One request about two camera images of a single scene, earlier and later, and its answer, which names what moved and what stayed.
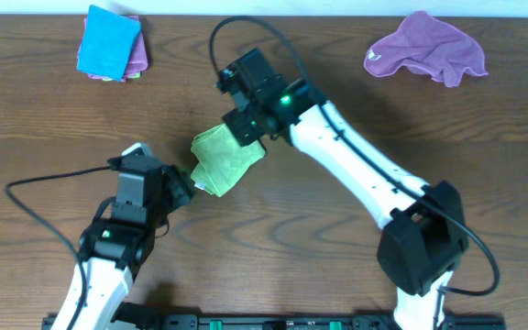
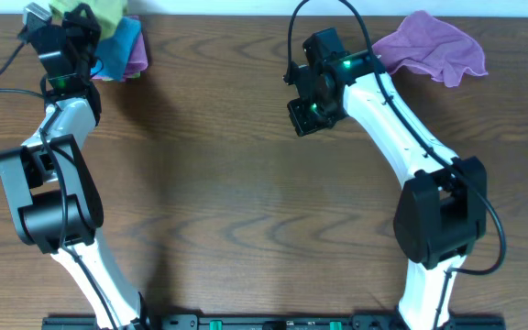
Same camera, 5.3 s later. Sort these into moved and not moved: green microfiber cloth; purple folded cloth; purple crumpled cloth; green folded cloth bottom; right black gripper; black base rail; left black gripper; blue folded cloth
Moved: right black gripper; green microfiber cloth; left black gripper
Not moved: purple folded cloth; green folded cloth bottom; blue folded cloth; black base rail; purple crumpled cloth
